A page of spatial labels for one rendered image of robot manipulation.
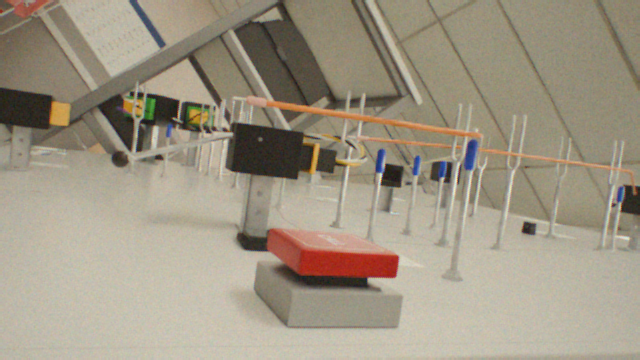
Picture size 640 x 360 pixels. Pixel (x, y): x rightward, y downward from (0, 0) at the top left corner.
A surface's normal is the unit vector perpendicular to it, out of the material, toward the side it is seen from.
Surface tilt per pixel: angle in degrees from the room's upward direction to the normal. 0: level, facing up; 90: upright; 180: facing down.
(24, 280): 50
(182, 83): 90
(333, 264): 90
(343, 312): 90
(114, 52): 90
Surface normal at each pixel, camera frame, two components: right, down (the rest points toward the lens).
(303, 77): 0.39, 0.13
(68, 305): 0.14, -0.99
